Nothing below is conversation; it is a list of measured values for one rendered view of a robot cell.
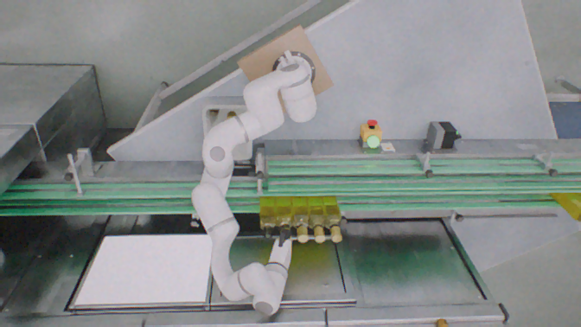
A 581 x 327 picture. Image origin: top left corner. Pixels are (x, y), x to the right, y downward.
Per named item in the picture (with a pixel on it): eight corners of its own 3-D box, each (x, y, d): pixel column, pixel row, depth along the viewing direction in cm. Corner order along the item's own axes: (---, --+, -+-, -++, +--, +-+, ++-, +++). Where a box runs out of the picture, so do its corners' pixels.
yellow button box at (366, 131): (358, 138, 169) (362, 148, 163) (360, 121, 166) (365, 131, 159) (375, 138, 170) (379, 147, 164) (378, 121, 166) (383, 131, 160)
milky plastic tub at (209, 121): (208, 149, 168) (206, 160, 160) (204, 96, 156) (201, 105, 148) (252, 149, 169) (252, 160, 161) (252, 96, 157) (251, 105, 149)
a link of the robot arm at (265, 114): (242, 135, 131) (224, 87, 122) (310, 105, 135) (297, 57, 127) (252, 146, 123) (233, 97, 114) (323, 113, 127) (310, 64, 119)
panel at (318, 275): (104, 240, 160) (69, 314, 131) (102, 234, 158) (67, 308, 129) (340, 235, 166) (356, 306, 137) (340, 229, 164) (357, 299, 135)
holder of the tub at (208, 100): (210, 159, 171) (207, 169, 164) (205, 96, 156) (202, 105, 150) (252, 159, 172) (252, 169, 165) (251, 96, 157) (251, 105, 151)
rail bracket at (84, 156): (90, 169, 166) (67, 204, 147) (79, 131, 157) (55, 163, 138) (102, 169, 166) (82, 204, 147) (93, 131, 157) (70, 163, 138)
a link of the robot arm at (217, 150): (236, 123, 132) (193, 142, 129) (236, 108, 118) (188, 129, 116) (255, 162, 130) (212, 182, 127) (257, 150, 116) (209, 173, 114)
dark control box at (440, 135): (425, 138, 171) (432, 149, 164) (430, 120, 167) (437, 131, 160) (445, 138, 172) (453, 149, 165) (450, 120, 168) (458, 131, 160)
